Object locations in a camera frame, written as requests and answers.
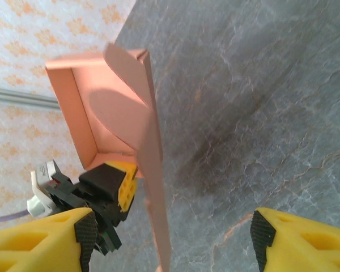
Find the orange paper box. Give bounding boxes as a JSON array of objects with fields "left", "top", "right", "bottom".
[{"left": 44, "top": 42, "right": 172, "bottom": 272}]

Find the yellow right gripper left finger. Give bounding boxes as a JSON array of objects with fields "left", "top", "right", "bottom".
[{"left": 0, "top": 207, "right": 99, "bottom": 272}]

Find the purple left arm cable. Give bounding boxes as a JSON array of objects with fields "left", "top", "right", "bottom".
[{"left": 0, "top": 210, "right": 29, "bottom": 226}]

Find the aluminium frame post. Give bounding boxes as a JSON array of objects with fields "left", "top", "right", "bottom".
[{"left": 0, "top": 86, "right": 60, "bottom": 110}]

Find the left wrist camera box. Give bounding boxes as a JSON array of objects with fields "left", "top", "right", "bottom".
[{"left": 27, "top": 159, "right": 62, "bottom": 219}]

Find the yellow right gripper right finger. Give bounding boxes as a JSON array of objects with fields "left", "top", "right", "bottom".
[{"left": 250, "top": 207, "right": 340, "bottom": 272}]

